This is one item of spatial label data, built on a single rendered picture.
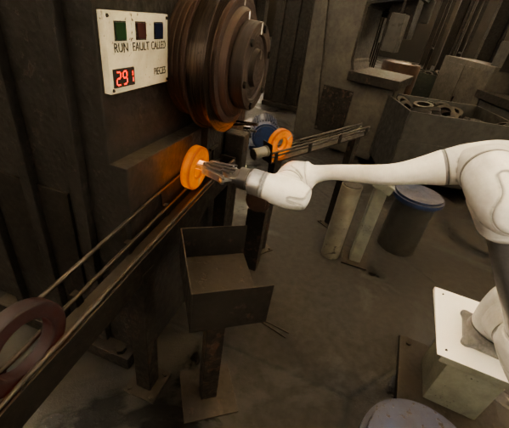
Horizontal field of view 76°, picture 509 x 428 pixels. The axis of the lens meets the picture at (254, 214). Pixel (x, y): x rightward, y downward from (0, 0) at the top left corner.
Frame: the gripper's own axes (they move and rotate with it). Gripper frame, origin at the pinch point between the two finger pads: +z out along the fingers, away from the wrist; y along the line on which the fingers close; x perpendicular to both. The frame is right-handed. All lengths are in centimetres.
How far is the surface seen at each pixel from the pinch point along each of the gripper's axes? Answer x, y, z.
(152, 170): 1.5, -16.0, 6.7
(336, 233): -57, 78, -60
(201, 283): -19.6, -32.4, -20.6
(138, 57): 32.9, -15.6, 11.6
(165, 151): 5.3, -8.7, 6.9
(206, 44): 38.1, -2.3, -1.4
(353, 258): -75, 83, -75
